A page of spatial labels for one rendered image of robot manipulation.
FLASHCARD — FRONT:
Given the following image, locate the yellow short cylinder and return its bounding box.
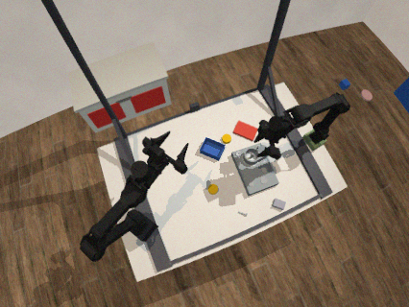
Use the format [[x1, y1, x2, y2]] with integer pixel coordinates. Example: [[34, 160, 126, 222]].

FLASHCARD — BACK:
[[208, 184, 218, 195], [222, 134, 231, 144]]

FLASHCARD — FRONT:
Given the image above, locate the red rectangular block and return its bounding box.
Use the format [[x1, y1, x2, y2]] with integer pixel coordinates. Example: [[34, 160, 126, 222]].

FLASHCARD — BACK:
[[233, 121, 257, 141]]

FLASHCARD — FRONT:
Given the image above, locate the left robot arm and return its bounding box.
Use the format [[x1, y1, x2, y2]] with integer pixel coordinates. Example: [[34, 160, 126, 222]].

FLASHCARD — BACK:
[[257, 93, 350, 144]]

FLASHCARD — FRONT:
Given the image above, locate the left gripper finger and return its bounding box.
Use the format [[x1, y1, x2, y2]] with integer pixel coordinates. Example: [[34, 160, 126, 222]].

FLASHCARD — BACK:
[[253, 134, 264, 143], [258, 147, 268, 157]]

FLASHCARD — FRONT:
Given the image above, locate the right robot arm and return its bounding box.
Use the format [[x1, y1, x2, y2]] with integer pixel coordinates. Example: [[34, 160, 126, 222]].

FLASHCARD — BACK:
[[80, 144, 167, 262]]

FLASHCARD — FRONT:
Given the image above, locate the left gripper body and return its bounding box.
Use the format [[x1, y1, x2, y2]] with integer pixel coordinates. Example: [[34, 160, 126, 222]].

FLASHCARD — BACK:
[[259, 120, 286, 160]]

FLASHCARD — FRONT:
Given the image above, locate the blue open tray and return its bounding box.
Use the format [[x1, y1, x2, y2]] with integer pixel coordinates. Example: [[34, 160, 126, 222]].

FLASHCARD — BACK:
[[200, 138, 225, 161]]

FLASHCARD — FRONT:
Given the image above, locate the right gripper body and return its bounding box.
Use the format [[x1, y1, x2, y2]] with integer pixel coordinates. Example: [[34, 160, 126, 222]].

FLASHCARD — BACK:
[[142, 137, 188, 176]]

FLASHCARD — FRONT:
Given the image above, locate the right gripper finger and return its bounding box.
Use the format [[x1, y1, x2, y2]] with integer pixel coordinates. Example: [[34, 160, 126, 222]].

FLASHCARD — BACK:
[[177, 143, 189, 164], [150, 131, 171, 146]]

